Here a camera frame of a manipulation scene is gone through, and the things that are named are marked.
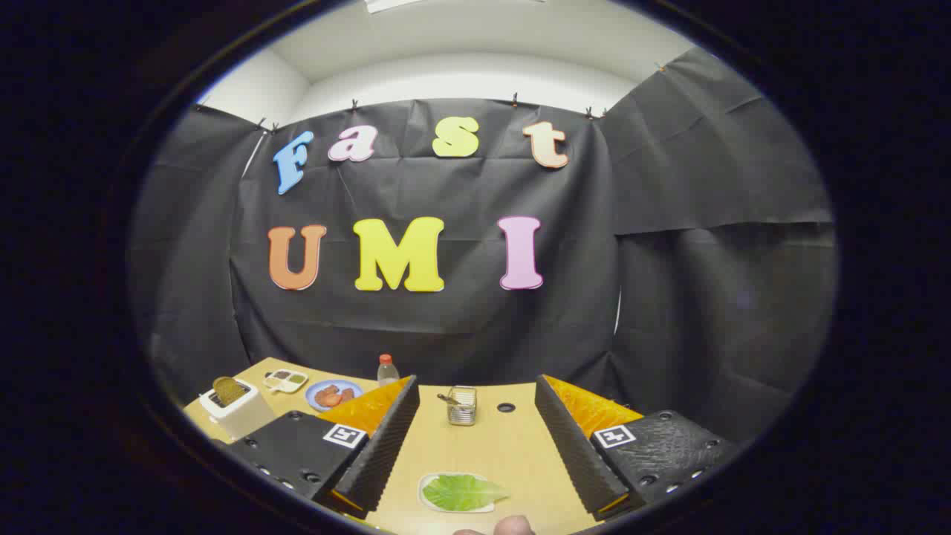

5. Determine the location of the green lettuce leaf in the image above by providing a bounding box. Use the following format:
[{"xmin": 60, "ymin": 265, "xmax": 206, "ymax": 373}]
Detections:
[{"xmin": 422, "ymin": 474, "xmax": 510, "ymax": 512}]

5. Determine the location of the white divided condiment tray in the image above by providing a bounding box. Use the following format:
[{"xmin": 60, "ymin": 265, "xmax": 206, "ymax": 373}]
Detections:
[{"xmin": 264, "ymin": 369, "xmax": 308, "ymax": 393}]

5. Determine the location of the white toaster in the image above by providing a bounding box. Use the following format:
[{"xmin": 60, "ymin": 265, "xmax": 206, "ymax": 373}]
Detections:
[{"xmin": 199, "ymin": 377, "xmax": 277, "ymax": 441}]

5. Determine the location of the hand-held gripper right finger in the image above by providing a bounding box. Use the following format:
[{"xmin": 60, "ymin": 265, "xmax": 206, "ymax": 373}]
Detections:
[{"xmin": 535, "ymin": 374, "xmax": 738, "ymax": 521}]

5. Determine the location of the white rectangular tray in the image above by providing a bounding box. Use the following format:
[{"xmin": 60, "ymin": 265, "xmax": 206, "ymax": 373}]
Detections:
[{"xmin": 418, "ymin": 473, "xmax": 497, "ymax": 514}]

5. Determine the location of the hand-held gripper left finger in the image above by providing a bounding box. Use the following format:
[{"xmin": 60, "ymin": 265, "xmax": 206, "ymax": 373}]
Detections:
[{"xmin": 223, "ymin": 374, "xmax": 421, "ymax": 519}]

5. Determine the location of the metal wire basket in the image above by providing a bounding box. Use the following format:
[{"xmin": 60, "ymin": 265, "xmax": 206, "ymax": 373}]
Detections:
[{"xmin": 447, "ymin": 386, "xmax": 478, "ymax": 426}]

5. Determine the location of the blue plate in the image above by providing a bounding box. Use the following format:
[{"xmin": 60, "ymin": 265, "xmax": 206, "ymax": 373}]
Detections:
[{"xmin": 305, "ymin": 380, "xmax": 364, "ymax": 412}]

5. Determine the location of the brown bread slice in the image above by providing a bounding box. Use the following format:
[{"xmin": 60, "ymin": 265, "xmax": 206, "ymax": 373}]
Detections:
[{"xmin": 212, "ymin": 376, "xmax": 249, "ymax": 406}]

